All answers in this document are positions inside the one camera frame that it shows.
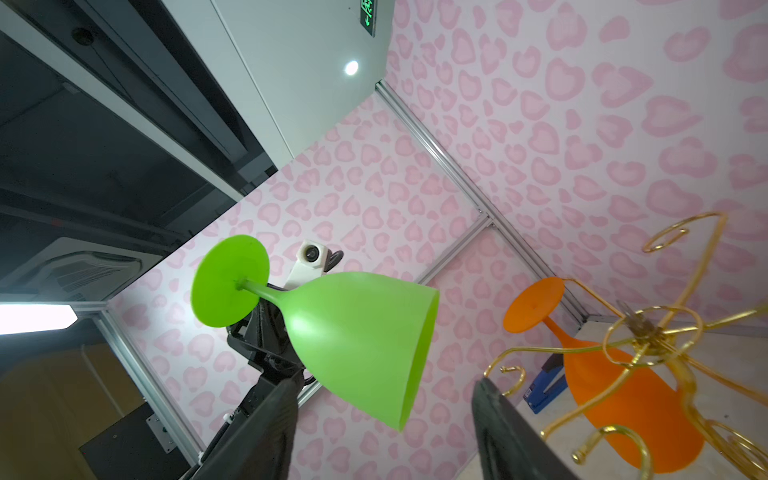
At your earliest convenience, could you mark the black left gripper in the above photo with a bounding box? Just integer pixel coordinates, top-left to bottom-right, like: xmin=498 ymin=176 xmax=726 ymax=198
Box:
xmin=226 ymin=299 xmax=315 ymax=386

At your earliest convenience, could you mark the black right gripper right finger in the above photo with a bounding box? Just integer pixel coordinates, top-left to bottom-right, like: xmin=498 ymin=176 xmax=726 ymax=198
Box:
xmin=471 ymin=378 xmax=577 ymax=480

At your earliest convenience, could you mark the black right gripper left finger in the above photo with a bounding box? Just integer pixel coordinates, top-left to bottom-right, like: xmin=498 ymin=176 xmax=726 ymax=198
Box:
xmin=185 ymin=372 xmax=304 ymax=479

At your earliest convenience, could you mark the green wine glass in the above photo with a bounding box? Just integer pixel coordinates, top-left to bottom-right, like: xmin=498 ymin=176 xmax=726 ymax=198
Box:
xmin=190 ymin=235 xmax=440 ymax=431

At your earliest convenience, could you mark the orange wine glass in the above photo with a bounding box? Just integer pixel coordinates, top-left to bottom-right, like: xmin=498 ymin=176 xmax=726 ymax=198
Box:
xmin=503 ymin=277 xmax=704 ymax=474

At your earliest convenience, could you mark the blue and black stapler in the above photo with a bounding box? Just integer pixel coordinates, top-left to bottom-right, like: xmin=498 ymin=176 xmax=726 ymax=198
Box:
xmin=523 ymin=354 xmax=568 ymax=414

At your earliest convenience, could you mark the ceiling light panel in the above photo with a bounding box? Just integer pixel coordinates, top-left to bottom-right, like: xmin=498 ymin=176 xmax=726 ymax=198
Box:
xmin=0 ymin=303 xmax=78 ymax=335

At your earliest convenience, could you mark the green exit sign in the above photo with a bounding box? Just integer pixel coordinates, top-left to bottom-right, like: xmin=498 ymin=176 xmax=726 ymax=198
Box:
xmin=359 ymin=0 xmax=377 ymax=37

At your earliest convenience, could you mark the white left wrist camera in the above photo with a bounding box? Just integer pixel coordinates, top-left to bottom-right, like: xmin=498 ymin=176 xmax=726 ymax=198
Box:
xmin=283 ymin=240 xmax=344 ymax=290

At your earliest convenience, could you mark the aluminium corner frame post left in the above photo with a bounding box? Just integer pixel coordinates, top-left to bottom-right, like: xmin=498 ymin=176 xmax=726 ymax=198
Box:
xmin=374 ymin=80 xmax=592 ymax=325

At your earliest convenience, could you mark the gold wire glass rack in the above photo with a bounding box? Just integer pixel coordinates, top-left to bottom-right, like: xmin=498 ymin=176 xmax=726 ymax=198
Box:
xmin=482 ymin=211 xmax=768 ymax=480

